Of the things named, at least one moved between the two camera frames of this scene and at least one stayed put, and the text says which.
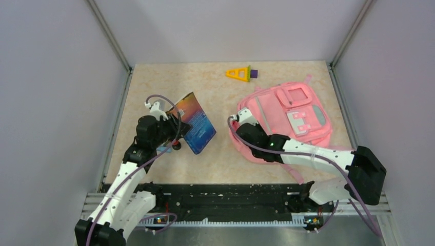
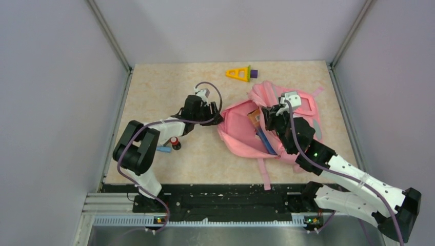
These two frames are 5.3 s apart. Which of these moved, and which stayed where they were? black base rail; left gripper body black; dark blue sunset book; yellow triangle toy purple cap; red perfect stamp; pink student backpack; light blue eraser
Moved: left gripper body black; dark blue sunset book; pink student backpack
Stayed: black base rail; light blue eraser; red perfect stamp; yellow triangle toy purple cap
